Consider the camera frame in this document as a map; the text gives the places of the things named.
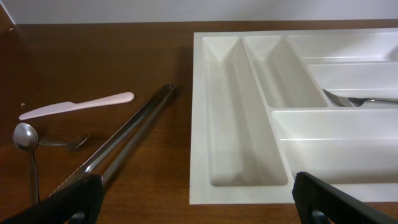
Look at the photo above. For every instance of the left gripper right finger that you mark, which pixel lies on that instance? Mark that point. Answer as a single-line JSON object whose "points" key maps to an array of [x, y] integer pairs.
{"points": [[319, 202]]}

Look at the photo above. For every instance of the white plastic cutlery tray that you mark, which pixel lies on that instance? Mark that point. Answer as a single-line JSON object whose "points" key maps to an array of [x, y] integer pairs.
{"points": [[261, 114]]}

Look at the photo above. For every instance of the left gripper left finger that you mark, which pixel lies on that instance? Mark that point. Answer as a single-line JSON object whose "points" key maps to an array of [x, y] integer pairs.
{"points": [[80, 202]]}

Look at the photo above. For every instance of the small steel teaspoon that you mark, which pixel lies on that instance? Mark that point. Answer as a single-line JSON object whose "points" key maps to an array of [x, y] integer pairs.
{"points": [[25, 138]]}

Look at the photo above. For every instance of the long steel tongs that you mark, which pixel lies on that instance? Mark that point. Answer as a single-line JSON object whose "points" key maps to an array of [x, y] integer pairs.
{"points": [[116, 138]]}

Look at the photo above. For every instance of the pink plastic knife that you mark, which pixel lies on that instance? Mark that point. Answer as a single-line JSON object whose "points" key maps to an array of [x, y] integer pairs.
{"points": [[70, 106]]}

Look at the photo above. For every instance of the small dark steel fork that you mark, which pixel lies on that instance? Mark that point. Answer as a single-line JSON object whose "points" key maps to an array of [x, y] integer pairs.
{"points": [[71, 146]]}

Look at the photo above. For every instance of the steel fork in tray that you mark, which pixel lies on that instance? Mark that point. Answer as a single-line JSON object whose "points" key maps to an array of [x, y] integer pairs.
{"points": [[343, 101]]}

